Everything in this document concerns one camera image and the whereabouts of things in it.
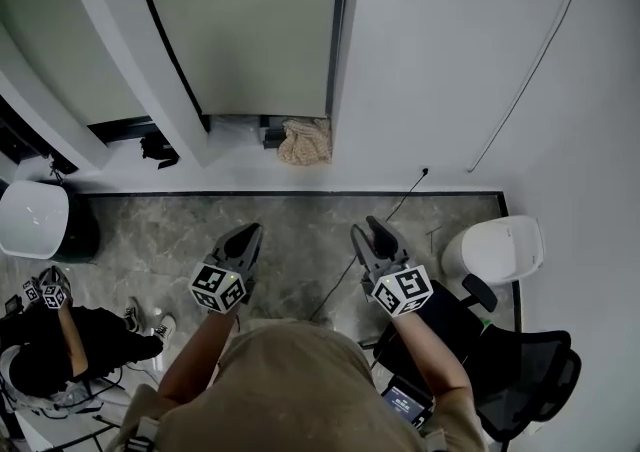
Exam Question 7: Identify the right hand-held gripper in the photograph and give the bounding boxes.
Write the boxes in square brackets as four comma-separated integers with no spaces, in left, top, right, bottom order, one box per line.
[350,215,434,319]

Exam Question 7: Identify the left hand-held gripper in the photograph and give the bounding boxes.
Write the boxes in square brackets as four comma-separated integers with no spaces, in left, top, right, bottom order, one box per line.
[188,222,265,316]

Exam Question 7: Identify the grey window covering blind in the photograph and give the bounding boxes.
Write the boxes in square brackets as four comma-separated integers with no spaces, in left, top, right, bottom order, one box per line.
[128,0,347,117]
[0,0,149,124]

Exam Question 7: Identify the person's right forearm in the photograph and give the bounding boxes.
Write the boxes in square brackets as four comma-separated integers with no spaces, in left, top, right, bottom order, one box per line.
[393,310,477,397]

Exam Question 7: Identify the person's left forearm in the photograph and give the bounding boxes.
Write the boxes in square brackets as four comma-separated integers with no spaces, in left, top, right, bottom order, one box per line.
[158,308,242,405]

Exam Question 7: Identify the white rounded bin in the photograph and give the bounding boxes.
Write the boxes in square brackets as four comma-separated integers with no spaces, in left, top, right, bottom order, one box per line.
[440,214,547,287]

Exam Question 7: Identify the beige patterned cloth bag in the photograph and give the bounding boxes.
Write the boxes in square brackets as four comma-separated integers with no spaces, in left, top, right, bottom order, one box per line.
[276,117,334,168]

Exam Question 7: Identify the small black object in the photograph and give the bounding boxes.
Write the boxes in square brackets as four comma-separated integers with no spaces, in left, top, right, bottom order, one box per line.
[138,131,181,171]

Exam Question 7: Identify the person's beige shirt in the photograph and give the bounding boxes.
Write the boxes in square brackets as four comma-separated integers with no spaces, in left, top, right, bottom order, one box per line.
[118,317,489,452]

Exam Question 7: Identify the black device with screen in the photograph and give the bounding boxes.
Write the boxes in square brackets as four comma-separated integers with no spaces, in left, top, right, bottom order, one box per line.
[380,373,437,433]

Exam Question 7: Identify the black mesh office chair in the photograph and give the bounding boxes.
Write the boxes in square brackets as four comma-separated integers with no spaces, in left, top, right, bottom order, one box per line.
[371,273,584,444]

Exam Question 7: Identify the white lidded black bin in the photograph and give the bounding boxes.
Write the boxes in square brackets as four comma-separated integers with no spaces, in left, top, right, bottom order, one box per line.
[0,179,102,264]

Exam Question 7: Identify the thin black power cable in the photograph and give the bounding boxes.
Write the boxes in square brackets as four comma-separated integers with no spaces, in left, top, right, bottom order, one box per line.
[310,166,432,322]

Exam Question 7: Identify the tangle of floor cables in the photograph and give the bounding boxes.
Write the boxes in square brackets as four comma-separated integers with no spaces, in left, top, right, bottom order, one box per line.
[0,362,132,424]

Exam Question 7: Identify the thin grey wall cord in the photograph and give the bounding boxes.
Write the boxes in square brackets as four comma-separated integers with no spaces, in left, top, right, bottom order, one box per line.
[467,0,593,174]

